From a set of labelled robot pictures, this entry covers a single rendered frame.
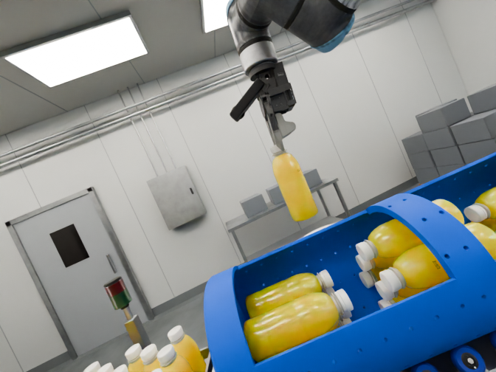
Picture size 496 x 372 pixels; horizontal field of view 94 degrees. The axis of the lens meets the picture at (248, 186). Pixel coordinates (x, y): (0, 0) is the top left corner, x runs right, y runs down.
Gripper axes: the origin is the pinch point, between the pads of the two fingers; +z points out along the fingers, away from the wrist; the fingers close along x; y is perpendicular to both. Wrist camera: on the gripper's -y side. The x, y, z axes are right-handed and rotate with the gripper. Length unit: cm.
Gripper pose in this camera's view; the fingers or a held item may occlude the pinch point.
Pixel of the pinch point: (277, 147)
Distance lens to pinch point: 62.3
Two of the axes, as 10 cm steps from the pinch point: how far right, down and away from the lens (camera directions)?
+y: 9.5, -3.1, -0.5
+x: 0.3, -0.8, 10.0
